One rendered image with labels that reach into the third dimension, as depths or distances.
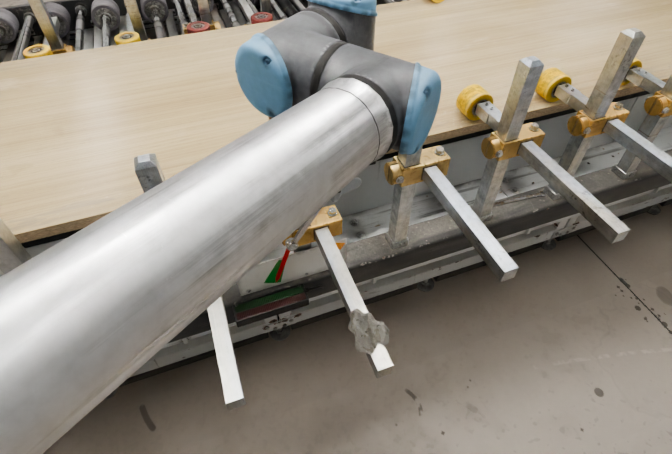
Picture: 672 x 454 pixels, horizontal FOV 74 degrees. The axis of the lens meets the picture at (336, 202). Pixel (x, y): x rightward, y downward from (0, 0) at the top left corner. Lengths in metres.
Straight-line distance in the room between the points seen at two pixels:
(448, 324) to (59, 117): 1.49
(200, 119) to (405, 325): 1.11
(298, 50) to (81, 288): 0.34
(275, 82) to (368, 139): 0.15
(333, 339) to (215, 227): 1.52
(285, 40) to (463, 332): 1.52
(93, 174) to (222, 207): 0.89
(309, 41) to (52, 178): 0.83
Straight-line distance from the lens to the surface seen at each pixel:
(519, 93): 1.01
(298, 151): 0.33
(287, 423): 1.67
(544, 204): 1.36
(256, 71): 0.52
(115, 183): 1.12
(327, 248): 0.93
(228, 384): 0.82
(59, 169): 1.22
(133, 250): 0.27
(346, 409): 1.68
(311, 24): 0.56
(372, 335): 0.81
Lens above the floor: 1.59
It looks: 45 degrees down
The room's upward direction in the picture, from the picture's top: straight up
